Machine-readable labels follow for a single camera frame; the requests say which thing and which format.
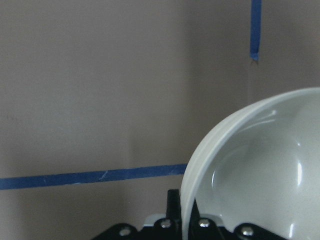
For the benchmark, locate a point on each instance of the white ceramic bowl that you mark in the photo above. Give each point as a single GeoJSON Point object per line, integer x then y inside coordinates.
{"type": "Point", "coordinates": [260, 165]}

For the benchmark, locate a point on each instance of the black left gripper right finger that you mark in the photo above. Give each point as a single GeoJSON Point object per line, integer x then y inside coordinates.
{"type": "Point", "coordinates": [195, 215]}

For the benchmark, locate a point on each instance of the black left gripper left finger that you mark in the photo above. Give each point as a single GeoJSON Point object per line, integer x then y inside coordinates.
{"type": "Point", "coordinates": [173, 207]}

